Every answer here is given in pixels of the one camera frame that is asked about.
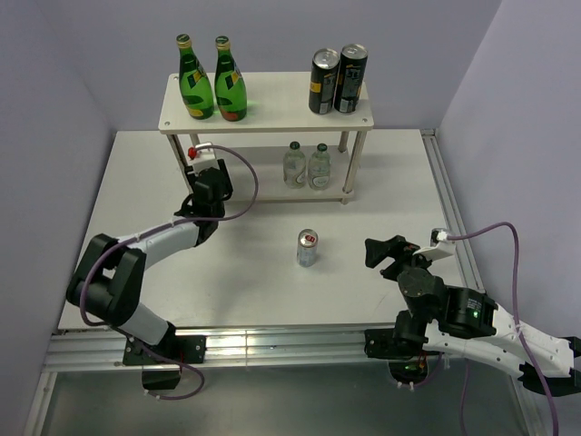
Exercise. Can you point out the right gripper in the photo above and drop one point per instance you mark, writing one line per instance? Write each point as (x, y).
(397, 247)

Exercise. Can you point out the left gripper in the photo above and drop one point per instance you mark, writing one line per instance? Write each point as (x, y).
(227, 183)

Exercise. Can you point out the green Perrier bottle front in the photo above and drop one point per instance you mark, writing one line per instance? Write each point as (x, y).
(229, 87)

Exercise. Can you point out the green perrier bottle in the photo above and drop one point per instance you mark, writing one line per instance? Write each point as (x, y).
(229, 87)
(195, 87)

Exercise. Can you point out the silver can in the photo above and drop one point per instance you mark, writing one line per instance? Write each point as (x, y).
(307, 247)

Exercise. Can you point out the clear Chang bottle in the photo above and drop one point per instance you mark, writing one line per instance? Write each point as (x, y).
(294, 166)
(319, 168)

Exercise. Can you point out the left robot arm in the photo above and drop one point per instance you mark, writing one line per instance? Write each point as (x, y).
(108, 280)

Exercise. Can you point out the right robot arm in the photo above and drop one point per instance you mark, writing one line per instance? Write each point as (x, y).
(463, 322)

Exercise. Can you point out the white two-tier shelf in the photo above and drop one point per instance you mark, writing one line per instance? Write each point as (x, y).
(278, 114)

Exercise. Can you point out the black tall can left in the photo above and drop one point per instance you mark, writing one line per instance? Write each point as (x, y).
(323, 78)

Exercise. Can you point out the black tall can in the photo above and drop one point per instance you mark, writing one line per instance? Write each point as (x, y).
(353, 62)
(323, 78)

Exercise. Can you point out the black tall can right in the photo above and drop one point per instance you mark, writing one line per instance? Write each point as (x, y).
(353, 62)

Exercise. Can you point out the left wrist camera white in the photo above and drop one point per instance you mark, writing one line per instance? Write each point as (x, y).
(202, 157)

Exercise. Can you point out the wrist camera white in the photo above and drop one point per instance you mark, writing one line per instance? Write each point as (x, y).
(202, 157)
(440, 247)

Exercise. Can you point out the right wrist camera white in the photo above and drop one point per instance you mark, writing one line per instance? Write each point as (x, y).
(440, 247)

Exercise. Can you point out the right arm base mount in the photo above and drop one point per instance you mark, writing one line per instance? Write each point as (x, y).
(410, 366)

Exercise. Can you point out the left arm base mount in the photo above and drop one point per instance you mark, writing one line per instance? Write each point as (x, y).
(165, 365)

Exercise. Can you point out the aluminium rail frame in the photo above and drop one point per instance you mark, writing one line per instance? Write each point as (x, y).
(246, 293)

